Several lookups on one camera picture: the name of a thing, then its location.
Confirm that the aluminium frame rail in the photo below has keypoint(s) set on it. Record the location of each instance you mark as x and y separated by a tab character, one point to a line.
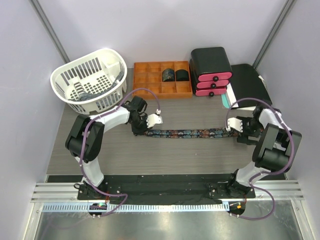
54	192

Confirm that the orange compartment tray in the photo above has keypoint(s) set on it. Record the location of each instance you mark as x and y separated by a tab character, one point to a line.
147	80

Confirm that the white teal booklet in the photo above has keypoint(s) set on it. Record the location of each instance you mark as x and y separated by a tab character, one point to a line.
229	97

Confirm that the black folder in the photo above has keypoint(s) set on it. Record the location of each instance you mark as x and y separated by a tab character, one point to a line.
245	82

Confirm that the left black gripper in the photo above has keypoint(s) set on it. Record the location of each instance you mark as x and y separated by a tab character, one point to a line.
139	132

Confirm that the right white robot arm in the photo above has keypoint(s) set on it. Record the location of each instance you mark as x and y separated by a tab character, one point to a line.
275	143

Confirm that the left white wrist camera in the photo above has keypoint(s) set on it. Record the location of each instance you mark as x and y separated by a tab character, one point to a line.
154	119

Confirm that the white plastic basket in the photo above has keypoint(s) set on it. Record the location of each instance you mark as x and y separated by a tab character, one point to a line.
78	76

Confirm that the blue patterned tie in basket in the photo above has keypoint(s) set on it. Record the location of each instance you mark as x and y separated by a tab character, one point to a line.
102	87

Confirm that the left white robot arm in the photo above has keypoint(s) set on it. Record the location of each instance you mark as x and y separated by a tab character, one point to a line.
92	129

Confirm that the rolled black tie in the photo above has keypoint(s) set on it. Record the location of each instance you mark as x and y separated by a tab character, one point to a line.
181	75

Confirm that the rolled dark patterned tie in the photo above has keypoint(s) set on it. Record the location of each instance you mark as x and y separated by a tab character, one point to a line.
168	75

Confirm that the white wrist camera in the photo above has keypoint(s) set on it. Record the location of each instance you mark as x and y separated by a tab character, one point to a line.
234	123
154	119

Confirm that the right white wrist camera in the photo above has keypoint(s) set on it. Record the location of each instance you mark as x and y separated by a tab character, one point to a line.
234	123

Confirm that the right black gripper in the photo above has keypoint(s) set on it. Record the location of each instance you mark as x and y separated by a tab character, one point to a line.
243	138

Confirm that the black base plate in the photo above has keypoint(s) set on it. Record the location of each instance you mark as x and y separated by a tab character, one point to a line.
165	189

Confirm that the white slotted cable duct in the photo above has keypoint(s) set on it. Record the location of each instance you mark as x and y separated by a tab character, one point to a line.
91	207

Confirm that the black pink drawer unit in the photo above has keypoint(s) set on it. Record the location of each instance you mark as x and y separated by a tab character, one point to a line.
210	71

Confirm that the floral navy tie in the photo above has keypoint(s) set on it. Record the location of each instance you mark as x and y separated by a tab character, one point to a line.
210	133

